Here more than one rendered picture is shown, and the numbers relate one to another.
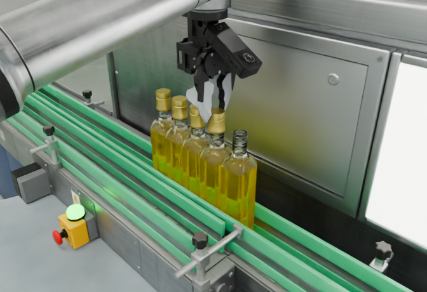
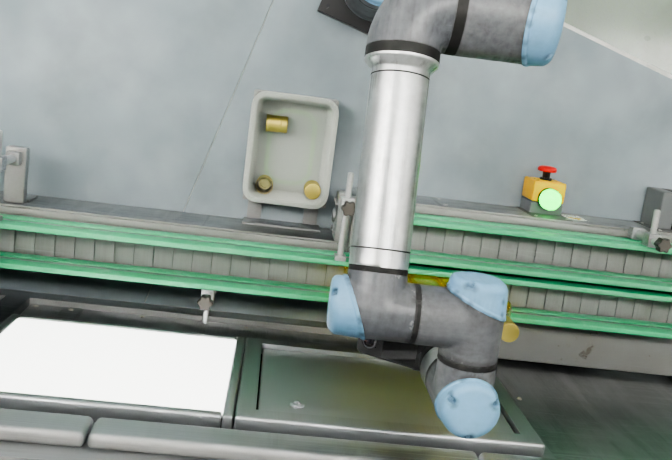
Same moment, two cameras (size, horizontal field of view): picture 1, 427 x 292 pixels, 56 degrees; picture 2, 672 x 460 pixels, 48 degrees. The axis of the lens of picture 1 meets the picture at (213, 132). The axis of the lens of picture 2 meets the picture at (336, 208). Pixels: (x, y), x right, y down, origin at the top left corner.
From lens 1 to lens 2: 91 cm
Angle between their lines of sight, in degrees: 52
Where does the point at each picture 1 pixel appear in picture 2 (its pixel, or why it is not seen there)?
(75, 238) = (528, 181)
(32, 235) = (587, 159)
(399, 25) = (230, 434)
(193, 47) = not seen: hidden behind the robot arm
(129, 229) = (461, 211)
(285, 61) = (365, 414)
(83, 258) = (506, 174)
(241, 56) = not seen: hidden behind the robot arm
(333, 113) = (289, 387)
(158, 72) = (609, 420)
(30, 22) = (383, 89)
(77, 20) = (370, 121)
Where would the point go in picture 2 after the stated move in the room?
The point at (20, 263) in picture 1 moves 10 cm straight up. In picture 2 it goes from (560, 125) to (577, 129)
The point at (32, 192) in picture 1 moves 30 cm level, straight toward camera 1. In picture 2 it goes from (651, 198) to (528, 144)
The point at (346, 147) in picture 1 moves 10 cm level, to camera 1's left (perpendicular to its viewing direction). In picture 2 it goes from (268, 371) to (314, 336)
